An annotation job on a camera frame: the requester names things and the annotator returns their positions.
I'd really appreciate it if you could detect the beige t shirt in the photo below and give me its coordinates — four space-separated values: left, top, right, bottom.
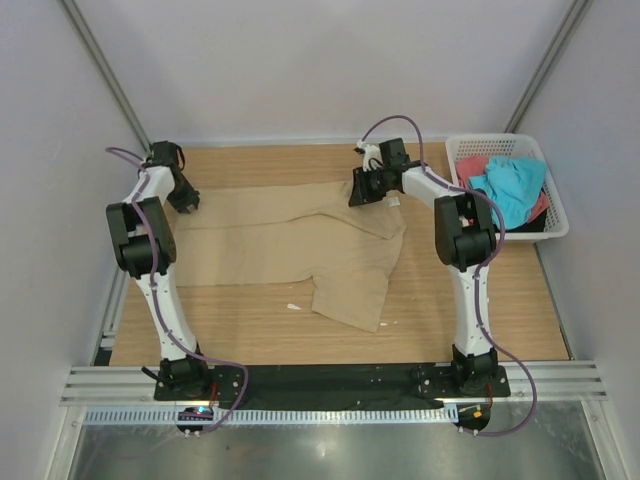
173 181 406 333

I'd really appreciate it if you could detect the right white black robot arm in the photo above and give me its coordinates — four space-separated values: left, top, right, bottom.
349 138 498 396

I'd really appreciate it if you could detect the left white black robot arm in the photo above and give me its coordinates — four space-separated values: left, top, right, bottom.
106 140 211 400

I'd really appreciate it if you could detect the white plastic laundry basket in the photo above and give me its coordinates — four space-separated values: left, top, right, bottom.
445 134 569 242

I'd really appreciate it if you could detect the pink t shirt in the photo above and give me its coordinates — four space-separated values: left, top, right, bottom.
455 157 550 217

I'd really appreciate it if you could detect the turquoise t shirt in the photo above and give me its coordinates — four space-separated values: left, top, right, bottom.
468 156 547 231

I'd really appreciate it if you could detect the black garment in basket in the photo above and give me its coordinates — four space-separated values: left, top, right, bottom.
507 209 547 234

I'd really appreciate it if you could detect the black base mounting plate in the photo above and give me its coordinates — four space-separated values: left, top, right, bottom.
142 363 511 411

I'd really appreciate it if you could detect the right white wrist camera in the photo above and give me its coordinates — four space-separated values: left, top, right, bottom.
354 140 383 171

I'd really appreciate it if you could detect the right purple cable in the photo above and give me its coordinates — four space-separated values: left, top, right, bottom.
355 115 539 439

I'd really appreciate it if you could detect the purple cable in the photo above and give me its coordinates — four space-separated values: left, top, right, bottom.
105 146 250 434
355 115 539 439

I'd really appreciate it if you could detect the left aluminium corner post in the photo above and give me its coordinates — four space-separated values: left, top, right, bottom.
58 0 151 152

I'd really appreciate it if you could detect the aluminium corner post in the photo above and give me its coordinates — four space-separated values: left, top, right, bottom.
504 0 594 133
58 0 151 152

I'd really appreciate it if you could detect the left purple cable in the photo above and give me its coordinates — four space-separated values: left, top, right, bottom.
105 146 250 434

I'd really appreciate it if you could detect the white slotted cable duct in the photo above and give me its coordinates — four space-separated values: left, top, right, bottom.
84 404 458 426

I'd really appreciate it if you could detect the right aluminium corner post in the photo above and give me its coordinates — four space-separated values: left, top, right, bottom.
504 0 594 133

